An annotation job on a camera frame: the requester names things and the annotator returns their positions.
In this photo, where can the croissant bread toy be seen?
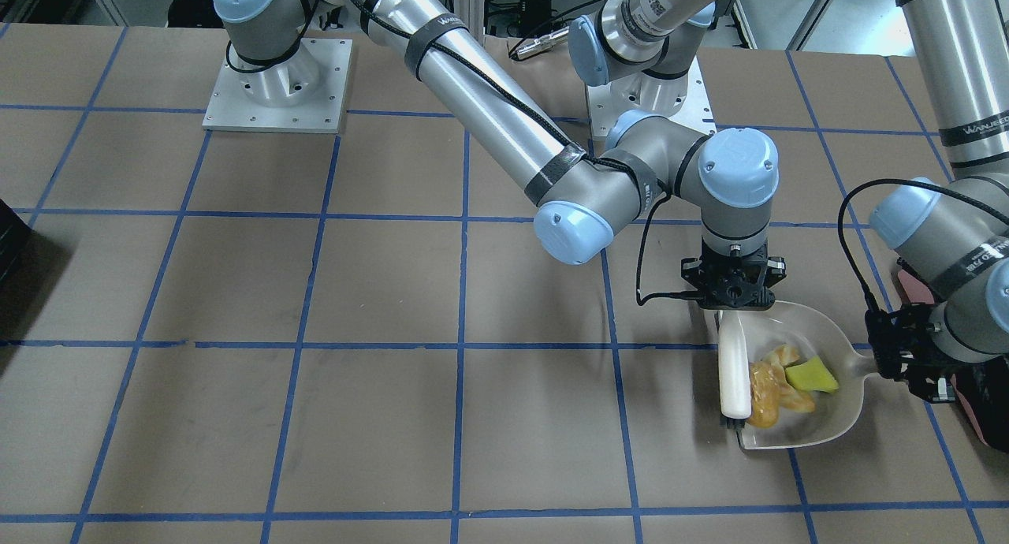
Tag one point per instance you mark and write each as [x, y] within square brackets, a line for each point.
[770, 391]

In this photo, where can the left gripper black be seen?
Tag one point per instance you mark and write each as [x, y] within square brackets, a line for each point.
[924, 347]

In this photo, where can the beige plastic dustpan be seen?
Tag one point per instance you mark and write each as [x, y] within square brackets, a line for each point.
[813, 334]

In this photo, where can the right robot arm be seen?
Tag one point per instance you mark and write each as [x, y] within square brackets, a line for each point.
[489, 110]

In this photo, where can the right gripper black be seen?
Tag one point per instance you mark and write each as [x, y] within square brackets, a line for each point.
[691, 273]

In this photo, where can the black bag lined bin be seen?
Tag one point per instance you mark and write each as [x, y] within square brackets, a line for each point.
[981, 391]

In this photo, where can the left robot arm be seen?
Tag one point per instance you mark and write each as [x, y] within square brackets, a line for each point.
[952, 237]

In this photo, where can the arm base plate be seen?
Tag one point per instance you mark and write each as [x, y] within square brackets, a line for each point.
[683, 100]
[277, 87]

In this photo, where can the beige hand brush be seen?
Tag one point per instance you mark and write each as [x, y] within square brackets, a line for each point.
[734, 395]

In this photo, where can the yellow sponge piece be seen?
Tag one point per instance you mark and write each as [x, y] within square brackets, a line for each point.
[812, 376]

